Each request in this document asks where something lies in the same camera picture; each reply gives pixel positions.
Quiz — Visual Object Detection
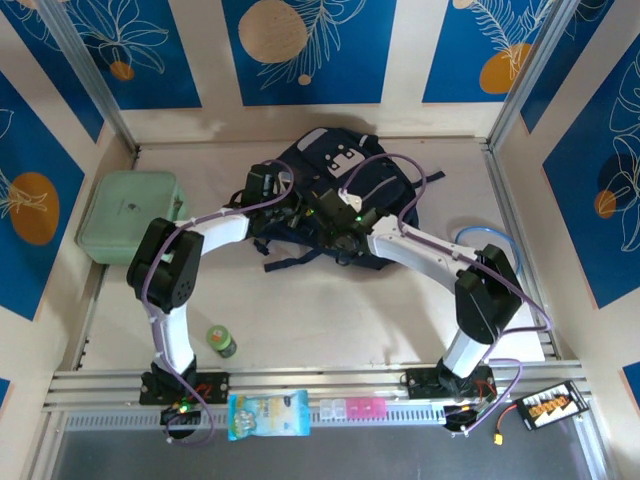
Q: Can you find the navy blue backpack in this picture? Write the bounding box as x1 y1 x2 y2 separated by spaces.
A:
252 126 446 274

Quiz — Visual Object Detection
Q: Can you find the mint green lunch box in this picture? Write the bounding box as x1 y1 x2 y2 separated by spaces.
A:
74 170 190 265

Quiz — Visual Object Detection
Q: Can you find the green lidded jar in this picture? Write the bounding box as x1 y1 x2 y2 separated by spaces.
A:
206 324 238 359

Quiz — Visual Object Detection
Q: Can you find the pink clear pill organizer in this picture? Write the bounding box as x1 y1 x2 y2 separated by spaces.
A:
319 397 389 420

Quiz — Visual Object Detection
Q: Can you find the blue snack packet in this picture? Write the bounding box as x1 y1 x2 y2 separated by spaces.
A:
227 389 312 442

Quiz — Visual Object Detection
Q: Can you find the small control board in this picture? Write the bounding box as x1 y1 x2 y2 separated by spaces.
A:
443 403 484 432
158 402 202 427

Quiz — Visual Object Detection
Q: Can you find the black yellow power board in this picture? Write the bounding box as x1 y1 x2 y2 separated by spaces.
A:
514 380 587 431

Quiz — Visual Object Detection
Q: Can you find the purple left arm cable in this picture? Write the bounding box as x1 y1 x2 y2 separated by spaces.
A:
141 158 296 447

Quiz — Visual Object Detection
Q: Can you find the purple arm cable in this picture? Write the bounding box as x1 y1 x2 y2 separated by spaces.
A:
141 158 296 447
342 152 554 436

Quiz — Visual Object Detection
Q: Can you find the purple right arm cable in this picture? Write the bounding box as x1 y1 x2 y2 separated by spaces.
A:
342 152 554 436

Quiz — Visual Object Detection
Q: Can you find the blue floral wall poster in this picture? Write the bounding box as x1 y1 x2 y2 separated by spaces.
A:
222 0 399 107
64 0 204 111
519 0 619 134
0 0 106 144
542 34 640 310
0 69 86 321
422 0 561 105

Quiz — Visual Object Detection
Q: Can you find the light blue cable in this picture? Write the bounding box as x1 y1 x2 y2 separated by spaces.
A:
454 225 524 276

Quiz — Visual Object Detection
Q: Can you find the aluminium side rail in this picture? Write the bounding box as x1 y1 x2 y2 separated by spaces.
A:
482 142 559 360
73 264 109 372

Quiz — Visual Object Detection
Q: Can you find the aluminium frame rail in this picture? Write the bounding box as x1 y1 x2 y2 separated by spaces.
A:
42 358 596 414

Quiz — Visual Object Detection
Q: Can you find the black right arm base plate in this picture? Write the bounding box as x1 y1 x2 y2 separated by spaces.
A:
399 367 497 401

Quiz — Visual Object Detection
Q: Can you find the aluminium corner post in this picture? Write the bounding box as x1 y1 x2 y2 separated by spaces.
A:
37 0 139 154
487 0 576 151

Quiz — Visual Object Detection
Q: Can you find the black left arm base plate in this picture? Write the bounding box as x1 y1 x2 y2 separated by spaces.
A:
138 370 231 405

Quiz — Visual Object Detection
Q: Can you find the grey slotted cable duct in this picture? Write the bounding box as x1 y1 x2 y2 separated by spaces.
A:
62 403 451 432

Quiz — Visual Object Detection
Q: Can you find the black wire yellow connector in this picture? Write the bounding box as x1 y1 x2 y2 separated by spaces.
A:
487 402 525 447

